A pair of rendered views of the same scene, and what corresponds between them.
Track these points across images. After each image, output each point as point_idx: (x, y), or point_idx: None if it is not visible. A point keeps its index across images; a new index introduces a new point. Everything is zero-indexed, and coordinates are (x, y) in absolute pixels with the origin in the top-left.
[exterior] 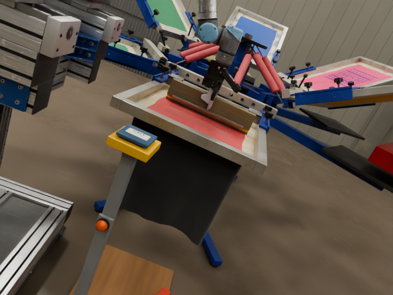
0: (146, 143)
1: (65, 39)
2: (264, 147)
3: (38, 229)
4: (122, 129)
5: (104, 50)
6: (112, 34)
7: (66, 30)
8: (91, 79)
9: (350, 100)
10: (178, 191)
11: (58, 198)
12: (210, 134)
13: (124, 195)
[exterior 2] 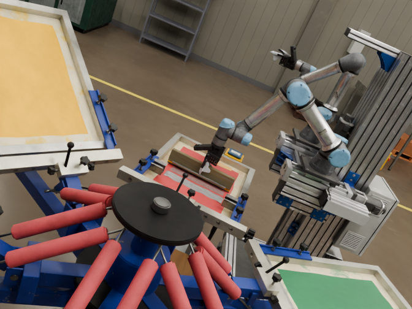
0: (231, 148)
1: (278, 138)
2: (170, 141)
3: (231, 273)
4: (241, 154)
5: (282, 186)
6: (282, 165)
7: (279, 135)
8: (273, 195)
9: (55, 105)
10: None
11: None
12: (198, 159)
13: None
